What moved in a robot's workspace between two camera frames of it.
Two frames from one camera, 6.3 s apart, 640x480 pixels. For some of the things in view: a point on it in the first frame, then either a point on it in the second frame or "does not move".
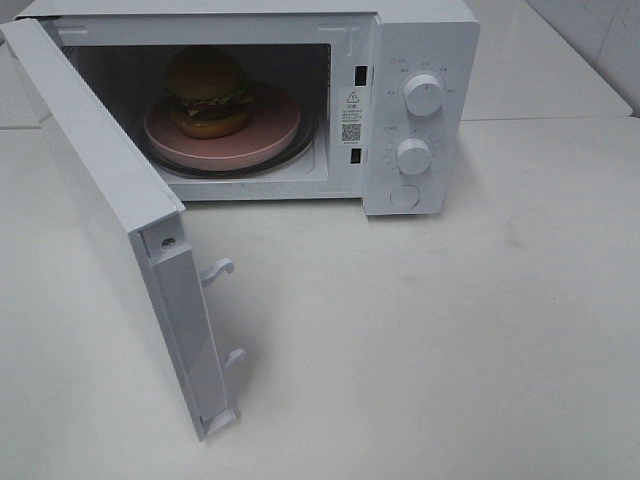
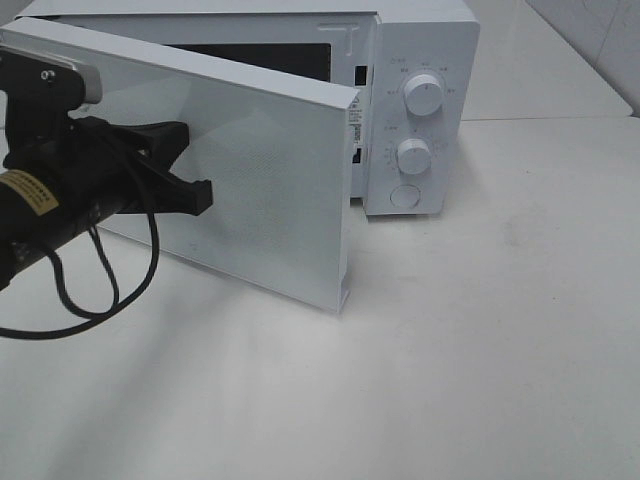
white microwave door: x=135 y=221 to x=277 y=151
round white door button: x=405 y=196 does not move
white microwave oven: x=281 y=100 does not move
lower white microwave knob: x=414 y=156 does not move
